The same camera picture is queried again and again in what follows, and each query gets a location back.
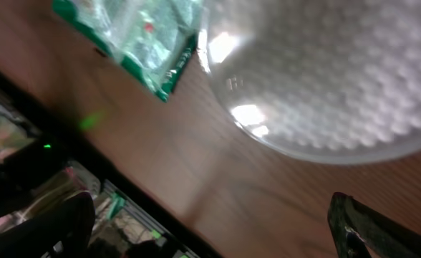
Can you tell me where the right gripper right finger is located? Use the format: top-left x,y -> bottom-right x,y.
327,192 -> 421,258

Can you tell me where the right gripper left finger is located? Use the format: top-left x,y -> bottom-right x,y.
0,192 -> 95,258

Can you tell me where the white cylindrical container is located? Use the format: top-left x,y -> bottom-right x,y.
198,0 -> 421,164

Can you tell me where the mint green wipes pack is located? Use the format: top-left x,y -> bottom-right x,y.
69,0 -> 206,92

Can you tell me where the green 3M gloves package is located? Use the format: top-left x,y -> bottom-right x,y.
51,0 -> 199,104

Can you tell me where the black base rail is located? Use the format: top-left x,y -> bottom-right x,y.
0,72 -> 217,257

